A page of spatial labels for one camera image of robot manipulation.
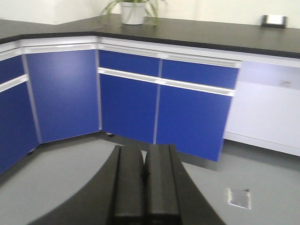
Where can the white cabinet panel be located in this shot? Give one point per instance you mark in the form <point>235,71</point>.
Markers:
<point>265,109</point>

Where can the metal floor outlet plate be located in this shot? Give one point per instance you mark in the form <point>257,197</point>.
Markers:
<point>239,197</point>

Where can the white potted green plant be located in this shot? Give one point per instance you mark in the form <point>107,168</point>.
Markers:
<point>133,12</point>

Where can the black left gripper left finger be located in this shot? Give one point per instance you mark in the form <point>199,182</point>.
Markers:
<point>129,202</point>

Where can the black wall outlet box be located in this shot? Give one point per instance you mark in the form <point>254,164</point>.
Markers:
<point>274,21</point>

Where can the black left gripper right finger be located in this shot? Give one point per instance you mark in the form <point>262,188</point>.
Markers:
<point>161,205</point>

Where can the blue lab base cabinets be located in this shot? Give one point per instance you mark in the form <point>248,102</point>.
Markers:
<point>168,99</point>

